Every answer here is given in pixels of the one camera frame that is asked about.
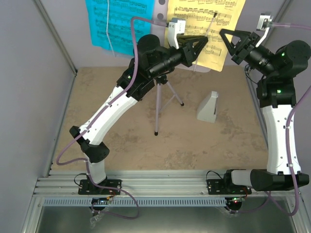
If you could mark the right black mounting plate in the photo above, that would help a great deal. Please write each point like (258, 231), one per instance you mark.
(219, 187)

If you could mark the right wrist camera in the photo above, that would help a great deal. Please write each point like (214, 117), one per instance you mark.
(264, 24)

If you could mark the white music stand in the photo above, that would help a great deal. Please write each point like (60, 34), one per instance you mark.
(151, 62)

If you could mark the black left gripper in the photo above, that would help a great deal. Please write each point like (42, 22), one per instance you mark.
(188, 56)

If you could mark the black mounting plate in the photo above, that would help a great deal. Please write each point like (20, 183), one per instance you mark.
(88, 188)
(219, 187)

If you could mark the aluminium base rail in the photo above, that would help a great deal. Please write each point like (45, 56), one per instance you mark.
(139, 183)

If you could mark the right circuit board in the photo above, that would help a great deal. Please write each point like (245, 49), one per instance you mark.
(234, 201)

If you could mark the circuit board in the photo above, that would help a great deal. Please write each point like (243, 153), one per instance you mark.
(234, 201)
(102, 201)

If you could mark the clear plastic bag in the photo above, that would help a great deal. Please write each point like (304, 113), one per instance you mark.
(95, 219)

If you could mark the grey slotted cable duct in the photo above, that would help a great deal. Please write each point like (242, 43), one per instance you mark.
(141, 202)

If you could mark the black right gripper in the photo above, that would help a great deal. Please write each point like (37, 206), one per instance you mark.
(251, 40)

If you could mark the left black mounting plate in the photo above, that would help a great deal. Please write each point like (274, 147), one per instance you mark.
(88, 188)

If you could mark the blue sheet music page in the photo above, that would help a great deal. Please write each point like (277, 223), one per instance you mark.
(110, 22)

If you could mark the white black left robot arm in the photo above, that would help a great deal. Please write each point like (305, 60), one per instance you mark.
(93, 147)

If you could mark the yellow sheet music page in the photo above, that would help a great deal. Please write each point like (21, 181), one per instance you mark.
(208, 17)

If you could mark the white metronome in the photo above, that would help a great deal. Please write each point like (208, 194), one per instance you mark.
(207, 109)

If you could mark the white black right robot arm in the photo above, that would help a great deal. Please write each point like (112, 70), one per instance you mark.
(277, 100)

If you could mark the left circuit board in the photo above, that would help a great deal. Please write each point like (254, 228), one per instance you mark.
(102, 201)

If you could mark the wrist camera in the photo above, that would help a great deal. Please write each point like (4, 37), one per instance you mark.
(176, 26)
(264, 24)

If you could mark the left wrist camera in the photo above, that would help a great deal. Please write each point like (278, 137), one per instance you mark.
(176, 26)

